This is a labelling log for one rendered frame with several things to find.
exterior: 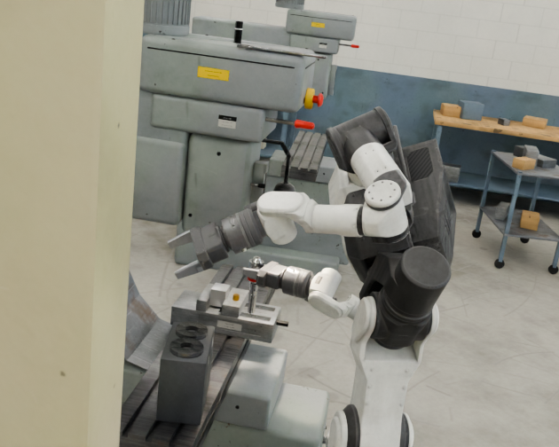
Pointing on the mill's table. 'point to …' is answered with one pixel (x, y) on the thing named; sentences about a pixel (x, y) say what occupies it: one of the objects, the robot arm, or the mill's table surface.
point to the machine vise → (192, 312)
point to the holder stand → (185, 372)
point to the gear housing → (211, 118)
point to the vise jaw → (234, 302)
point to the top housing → (225, 71)
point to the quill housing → (216, 178)
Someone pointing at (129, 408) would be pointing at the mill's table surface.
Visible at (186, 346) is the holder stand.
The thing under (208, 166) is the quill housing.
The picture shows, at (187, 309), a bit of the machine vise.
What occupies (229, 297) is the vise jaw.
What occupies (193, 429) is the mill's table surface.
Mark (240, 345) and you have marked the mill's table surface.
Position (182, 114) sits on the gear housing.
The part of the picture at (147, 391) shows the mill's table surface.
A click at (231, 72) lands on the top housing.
